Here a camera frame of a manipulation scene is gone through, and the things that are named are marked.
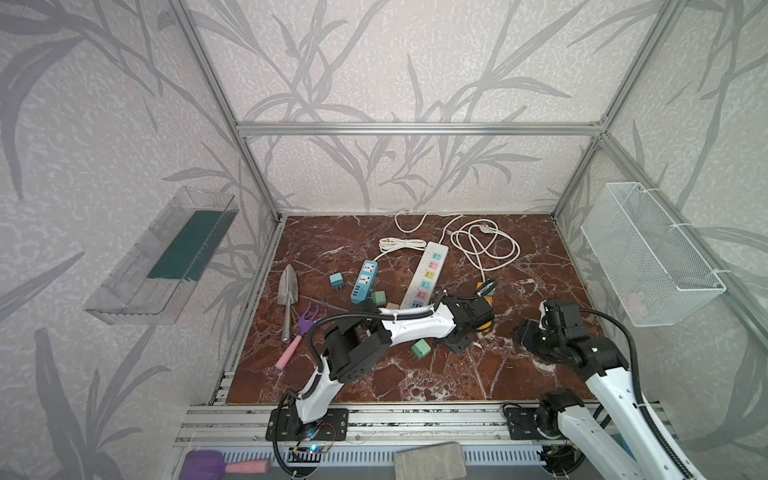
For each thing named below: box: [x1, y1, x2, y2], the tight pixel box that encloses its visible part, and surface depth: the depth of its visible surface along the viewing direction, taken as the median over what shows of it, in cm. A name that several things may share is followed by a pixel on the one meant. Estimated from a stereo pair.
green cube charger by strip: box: [371, 290, 387, 306], surface depth 97 cm
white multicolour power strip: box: [399, 242, 449, 309], surface depth 102 cm
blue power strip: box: [350, 260, 379, 304], surface depth 101 cm
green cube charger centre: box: [411, 338, 431, 360], surface depth 86 cm
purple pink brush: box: [178, 450, 271, 480], surface depth 69 cm
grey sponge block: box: [394, 441, 467, 480], surface depth 68 cm
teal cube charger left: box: [329, 272, 344, 290], surface depth 101 cm
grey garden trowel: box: [277, 264, 299, 343], surface depth 98 cm
